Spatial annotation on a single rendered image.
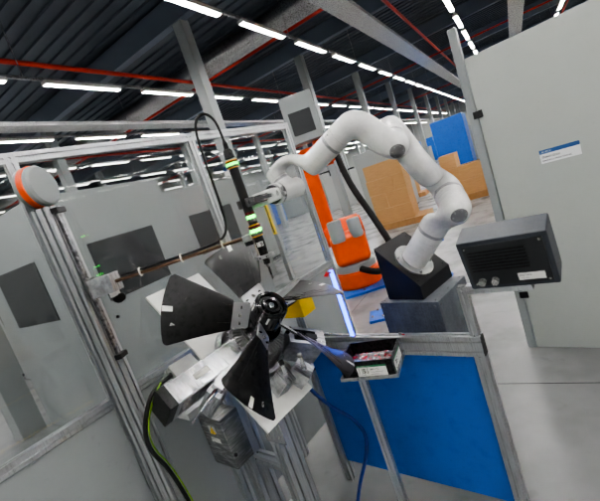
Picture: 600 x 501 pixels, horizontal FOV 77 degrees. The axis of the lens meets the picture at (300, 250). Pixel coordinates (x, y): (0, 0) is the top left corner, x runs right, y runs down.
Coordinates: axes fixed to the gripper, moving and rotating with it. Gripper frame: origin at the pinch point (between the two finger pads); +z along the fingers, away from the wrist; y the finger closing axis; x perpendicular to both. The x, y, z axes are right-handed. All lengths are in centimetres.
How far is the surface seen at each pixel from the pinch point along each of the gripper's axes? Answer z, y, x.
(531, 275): -32, -76, -50
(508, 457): -35, -53, -123
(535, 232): -29, -81, -35
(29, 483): 78, 71, -69
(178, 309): 33.9, 10.3, -25.3
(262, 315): 15.3, -5.6, -37.1
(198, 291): 26.3, 8.0, -22.6
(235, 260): 1.3, 14.9, -19.6
